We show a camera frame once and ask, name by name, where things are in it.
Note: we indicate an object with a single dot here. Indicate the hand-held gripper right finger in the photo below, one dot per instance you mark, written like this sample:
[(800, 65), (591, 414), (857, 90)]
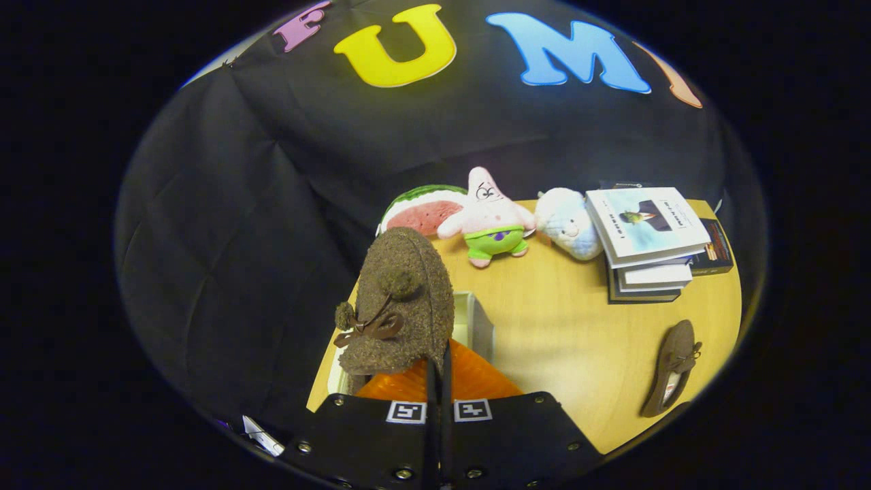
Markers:
[(510, 442)]

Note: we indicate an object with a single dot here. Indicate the thick white-paged book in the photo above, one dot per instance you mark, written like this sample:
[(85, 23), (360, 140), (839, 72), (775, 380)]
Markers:
[(656, 275)]

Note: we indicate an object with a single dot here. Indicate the watermelon slice plush toy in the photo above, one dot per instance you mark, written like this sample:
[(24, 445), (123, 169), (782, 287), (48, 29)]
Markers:
[(425, 214)]

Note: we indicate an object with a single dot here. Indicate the pink starfish plush toy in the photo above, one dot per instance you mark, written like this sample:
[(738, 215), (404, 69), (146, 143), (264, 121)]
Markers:
[(486, 214)]

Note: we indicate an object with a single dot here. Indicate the white book with picture cover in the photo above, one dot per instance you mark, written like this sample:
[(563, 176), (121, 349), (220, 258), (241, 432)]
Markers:
[(646, 221)]

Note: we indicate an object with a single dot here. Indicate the brown fuzzy shoe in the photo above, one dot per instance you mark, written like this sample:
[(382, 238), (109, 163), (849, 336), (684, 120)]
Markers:
[(674, 361), (408, 306)]

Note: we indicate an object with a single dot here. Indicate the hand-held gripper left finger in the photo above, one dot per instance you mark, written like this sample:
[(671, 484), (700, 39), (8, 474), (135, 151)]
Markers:
[(367, 442)]

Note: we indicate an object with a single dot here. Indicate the thin grey book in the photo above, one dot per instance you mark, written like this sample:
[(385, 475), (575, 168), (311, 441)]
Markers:
[(670, 263)]

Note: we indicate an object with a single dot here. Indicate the black book with gold print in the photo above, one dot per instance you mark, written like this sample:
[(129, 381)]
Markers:
[(718, 252)]

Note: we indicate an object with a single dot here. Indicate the thick black-cover book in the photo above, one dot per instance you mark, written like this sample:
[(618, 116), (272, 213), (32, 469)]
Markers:
[(643, 294)]

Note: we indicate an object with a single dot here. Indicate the white fluffy plush toy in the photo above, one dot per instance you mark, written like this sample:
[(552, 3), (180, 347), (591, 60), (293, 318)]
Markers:
[(568, 224)]

